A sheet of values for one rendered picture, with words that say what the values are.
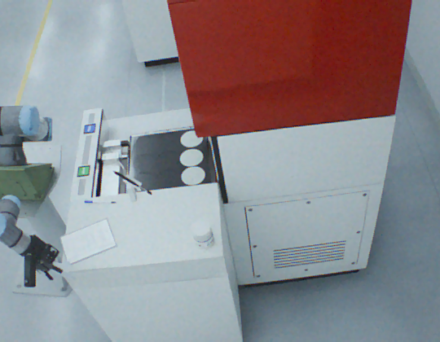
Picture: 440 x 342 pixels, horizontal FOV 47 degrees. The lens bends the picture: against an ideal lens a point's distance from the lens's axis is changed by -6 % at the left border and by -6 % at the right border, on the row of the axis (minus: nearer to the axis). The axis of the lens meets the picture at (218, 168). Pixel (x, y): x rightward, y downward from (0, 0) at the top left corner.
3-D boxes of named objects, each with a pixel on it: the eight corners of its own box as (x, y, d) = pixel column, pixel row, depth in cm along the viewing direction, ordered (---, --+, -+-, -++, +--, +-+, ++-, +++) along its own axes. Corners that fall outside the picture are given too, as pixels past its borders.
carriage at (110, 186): (123, 146, 247) (121, 142, 245) (118, 208, 223) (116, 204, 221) (107, 148, 248) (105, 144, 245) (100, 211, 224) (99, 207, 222)
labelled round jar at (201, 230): (213, 232, 196) (209, 217, 189) (214, 248, 192) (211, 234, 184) (195, 234, 197) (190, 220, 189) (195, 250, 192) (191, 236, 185)
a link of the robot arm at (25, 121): (25, 118, 244) (-3, 103, 190) (55, 117, 246) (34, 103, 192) (25, 143, 243) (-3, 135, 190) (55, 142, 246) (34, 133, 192)
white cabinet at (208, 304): (231, 203, 325) (213, 105, 263) (244, 351, 262) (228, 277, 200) (129, 215, 328) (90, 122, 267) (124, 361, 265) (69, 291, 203)
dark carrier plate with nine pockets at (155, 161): (205, 127, 242) (204, 126, 242) (209, 186, 220) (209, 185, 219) (132, 138, 244) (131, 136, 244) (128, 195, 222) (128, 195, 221)
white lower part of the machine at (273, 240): (336, 164, 335) (343, 63, 273) (365, 276, 281) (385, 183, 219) (227, 177, 338) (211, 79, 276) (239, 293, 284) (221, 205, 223)
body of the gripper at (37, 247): (61, 252, 182) (37, 233, 175) (50, 273, 177) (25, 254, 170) (50, 253, 186) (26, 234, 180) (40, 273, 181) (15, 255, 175)
